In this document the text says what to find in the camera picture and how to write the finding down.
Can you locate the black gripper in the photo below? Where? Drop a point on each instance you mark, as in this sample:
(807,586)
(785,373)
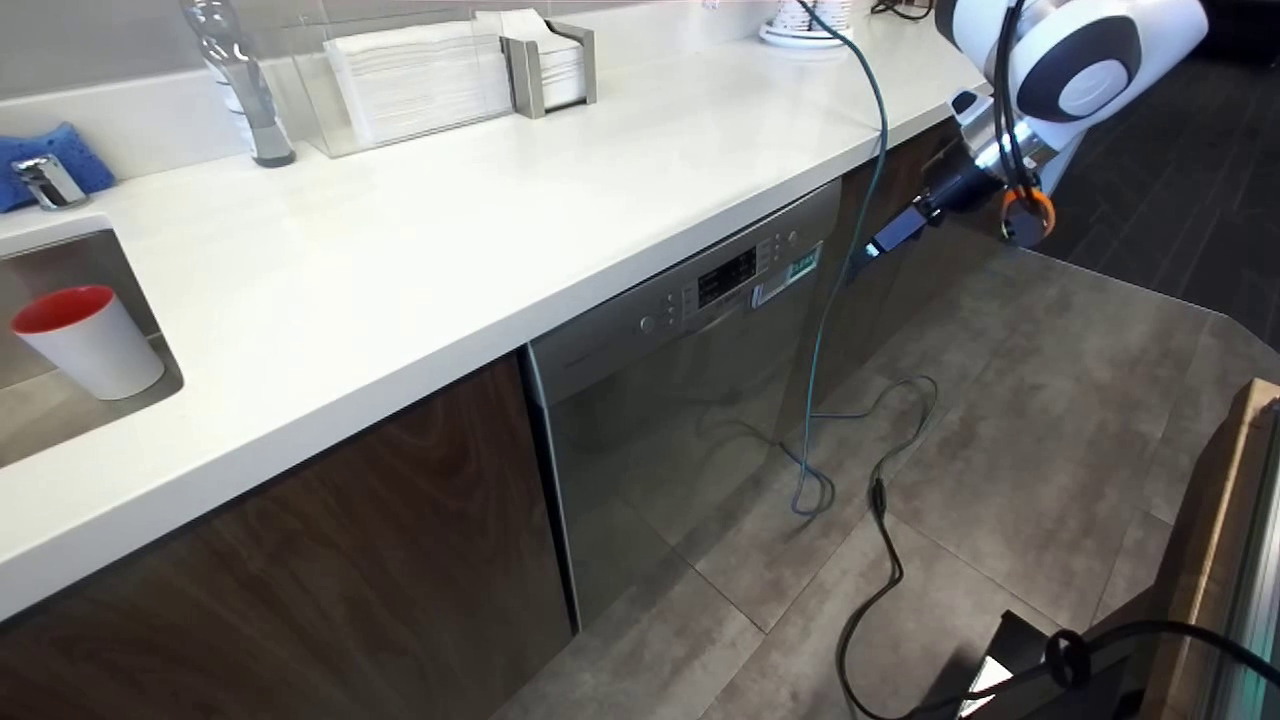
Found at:
(956,186)

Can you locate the stainless steel dishwasher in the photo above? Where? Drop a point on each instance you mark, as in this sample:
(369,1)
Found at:
(664,442)

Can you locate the dishwasher label sticker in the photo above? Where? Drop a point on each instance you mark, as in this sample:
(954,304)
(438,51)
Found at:
(785,273)

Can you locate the white kettle base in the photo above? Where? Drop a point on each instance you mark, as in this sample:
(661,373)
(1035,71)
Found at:
(800,30)

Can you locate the white napkin stack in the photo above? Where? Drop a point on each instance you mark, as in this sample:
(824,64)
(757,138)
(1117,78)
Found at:
(561,61)

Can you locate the grey metal napkin holder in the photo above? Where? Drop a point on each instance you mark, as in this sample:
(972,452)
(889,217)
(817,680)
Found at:
(526,81)

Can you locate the black box white label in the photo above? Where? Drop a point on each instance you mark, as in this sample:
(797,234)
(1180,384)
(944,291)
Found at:
(1015,667)

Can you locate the wooden robot cart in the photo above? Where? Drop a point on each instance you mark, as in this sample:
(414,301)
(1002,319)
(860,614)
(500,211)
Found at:
(1205,560)

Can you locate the white paper towel stack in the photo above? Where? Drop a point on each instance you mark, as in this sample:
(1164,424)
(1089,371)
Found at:
(405,81)

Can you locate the clear plastic water bottle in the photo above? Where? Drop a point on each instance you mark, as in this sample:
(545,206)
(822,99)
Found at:
(267,113)

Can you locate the dark wood sink cabinet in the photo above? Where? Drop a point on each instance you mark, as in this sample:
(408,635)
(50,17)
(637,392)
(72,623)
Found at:
(306,573)

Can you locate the white cup red inside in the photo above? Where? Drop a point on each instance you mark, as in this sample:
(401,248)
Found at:
(93,349)

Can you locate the blue cloth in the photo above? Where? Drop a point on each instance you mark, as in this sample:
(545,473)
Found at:
(72,152)

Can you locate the chrome faucet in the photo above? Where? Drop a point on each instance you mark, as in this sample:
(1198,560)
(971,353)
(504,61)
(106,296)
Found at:
(50,182)

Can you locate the steel kitchen sink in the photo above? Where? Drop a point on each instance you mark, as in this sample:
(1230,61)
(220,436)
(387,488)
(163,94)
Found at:
(54,415)

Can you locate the black wrist camera orange mount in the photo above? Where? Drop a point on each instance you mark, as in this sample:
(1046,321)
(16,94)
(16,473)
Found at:
(1026,217)

